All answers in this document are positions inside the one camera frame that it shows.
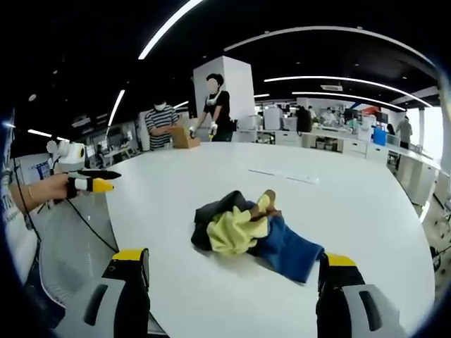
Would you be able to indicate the brown cardboard box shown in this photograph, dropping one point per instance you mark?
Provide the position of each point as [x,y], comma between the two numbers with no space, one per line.
[185,138]

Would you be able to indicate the multicolour garment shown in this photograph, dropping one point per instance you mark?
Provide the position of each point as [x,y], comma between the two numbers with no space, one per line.
[246,232]

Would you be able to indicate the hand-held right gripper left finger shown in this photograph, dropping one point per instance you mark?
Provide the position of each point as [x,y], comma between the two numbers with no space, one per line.
[116,303]

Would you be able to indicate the person's left hand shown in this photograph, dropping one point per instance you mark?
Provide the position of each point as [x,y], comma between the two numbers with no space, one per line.
[53,190]

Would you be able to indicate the blue storage box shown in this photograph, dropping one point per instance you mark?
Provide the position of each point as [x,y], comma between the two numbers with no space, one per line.
[380,135]

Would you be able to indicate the person's white printed shirt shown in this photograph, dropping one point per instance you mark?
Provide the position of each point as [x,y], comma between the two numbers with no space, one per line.
[14,239]

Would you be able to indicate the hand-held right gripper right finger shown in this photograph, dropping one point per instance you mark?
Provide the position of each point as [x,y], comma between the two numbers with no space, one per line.
[352,303]

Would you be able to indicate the grey mesh office chair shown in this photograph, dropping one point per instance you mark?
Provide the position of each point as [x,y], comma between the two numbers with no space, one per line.
[70,253]

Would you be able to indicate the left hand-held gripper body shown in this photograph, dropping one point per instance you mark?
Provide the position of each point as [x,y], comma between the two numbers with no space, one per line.
[70,155]

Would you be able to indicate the clear template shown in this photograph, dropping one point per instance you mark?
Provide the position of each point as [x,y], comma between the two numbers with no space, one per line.
[285,177]

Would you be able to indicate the ceiling light strip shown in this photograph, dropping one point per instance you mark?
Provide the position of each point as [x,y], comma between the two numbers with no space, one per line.
[349,96]
[349,82]
[165,31]
[115,109]

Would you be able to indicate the ceiling air vent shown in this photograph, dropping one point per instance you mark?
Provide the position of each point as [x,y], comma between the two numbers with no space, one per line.
[331,87]

